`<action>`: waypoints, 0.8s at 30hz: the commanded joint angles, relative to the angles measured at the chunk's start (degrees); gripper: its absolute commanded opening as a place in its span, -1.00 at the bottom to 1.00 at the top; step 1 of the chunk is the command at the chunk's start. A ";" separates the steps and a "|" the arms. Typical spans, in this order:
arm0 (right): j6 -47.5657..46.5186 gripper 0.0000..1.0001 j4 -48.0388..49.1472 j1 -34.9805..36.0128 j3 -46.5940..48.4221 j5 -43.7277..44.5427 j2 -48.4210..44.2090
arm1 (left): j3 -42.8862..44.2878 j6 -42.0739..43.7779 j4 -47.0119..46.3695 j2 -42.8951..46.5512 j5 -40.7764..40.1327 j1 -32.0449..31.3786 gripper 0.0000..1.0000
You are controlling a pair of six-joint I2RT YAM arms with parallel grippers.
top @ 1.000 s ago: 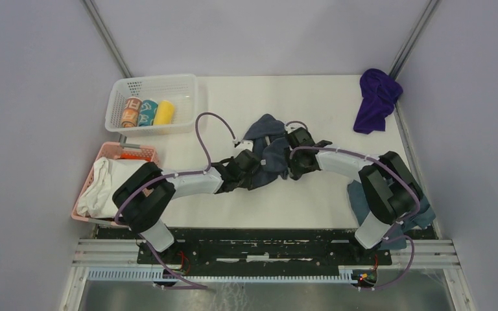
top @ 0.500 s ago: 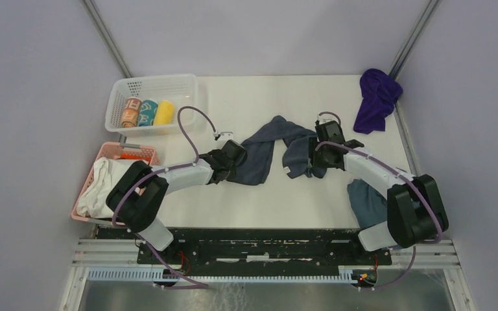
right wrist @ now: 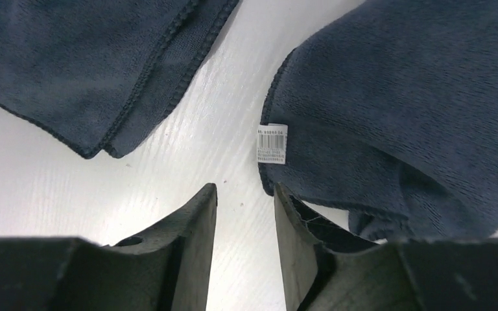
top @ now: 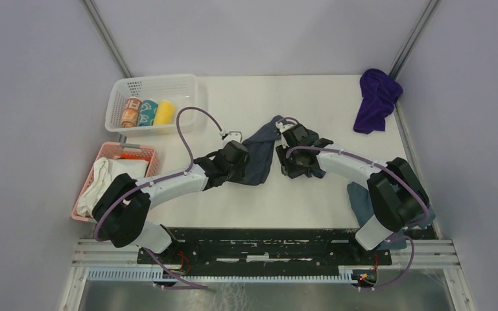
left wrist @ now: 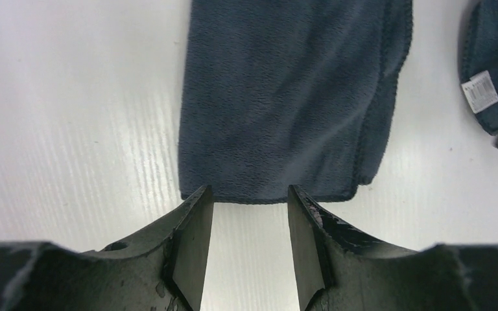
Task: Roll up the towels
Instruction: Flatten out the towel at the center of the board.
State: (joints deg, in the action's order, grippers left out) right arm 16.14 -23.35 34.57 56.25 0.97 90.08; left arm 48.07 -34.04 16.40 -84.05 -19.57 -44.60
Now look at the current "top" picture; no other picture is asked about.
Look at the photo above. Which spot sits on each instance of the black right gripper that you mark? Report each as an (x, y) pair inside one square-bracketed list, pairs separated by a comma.
[(286, 166)]

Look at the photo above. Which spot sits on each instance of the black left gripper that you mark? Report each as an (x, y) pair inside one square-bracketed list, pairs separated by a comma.
[(240, 174)]

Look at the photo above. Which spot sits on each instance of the dark grey towel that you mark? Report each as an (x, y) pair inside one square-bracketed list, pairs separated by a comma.
[(261, 147)]

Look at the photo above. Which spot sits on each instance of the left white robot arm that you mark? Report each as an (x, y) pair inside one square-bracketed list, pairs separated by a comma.
[(121, 212)]

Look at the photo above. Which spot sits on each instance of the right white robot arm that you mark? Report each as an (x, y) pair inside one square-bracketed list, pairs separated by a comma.
[(397, 197)]

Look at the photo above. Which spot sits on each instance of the teal blue towel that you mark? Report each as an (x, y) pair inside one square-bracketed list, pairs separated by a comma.
[(363, 201)]

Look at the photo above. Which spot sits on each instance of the yellow rolled towel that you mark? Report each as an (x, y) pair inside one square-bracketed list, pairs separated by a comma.
[(164, 113)]

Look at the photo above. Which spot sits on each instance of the teal patterned rolled towel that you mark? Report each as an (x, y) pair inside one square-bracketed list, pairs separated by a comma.
[(147, 113)]

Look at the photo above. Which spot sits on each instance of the purple towel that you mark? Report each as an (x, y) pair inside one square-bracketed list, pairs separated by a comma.
[(380, 93)]

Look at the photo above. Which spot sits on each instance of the orange item in basket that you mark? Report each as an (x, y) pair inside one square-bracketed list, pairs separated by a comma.
[(131, 157)]

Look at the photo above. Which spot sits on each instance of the white plastic basket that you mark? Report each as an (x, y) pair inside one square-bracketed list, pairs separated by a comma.
[(181, 90)]

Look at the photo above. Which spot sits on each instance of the orange patterned rolled towel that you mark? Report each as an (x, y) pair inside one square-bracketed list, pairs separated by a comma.
[(132, 107)]

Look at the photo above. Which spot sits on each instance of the pink plastic basket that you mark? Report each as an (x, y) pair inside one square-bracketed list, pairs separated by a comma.
[(113, 150)]

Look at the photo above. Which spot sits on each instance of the white cloth in basket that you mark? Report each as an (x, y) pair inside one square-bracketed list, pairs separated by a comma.
[(105, 170)]

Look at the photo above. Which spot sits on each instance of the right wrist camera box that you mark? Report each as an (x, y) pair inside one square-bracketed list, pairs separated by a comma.
[(285, 123)]

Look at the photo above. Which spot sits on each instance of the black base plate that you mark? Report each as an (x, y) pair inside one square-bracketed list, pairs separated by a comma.
[(265, 252)]

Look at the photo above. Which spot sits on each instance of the right corner metal rail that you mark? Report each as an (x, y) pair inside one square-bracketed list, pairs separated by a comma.
[(411, 40)]

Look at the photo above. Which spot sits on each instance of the corner metal rail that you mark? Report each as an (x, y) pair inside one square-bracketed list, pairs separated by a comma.
[(106, 37), (411, 40)]

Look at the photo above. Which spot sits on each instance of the left corner metal rail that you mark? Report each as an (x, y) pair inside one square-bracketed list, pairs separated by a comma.
[(106, 37)]

